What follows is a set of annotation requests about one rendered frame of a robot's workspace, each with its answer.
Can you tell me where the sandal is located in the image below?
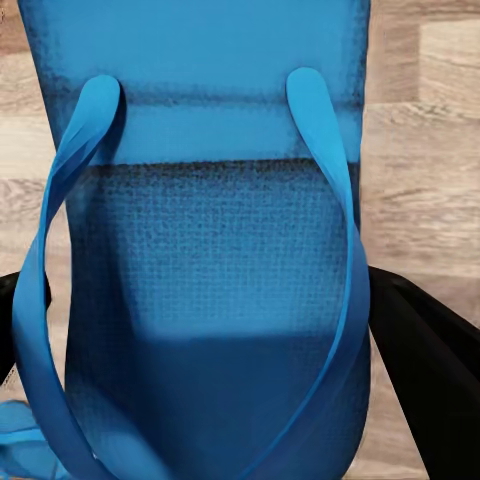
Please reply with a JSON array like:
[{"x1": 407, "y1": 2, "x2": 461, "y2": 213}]
[
  {"x1": 0, "y1": 400, "x2": 75, "y2": 480},
  {"x1": 11, "y1": 0, "x2": 371, "y2": 480}
]

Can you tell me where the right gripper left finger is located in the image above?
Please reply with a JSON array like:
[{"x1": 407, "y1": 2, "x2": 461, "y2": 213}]
[{"x1": 0, "y1": 272, "x2": 52, "y2": 385}]

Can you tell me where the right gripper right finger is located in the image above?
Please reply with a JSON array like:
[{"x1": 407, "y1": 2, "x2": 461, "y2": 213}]
[{"x1": 368, "y1": 266, "x2": 480, "y2": 480}]

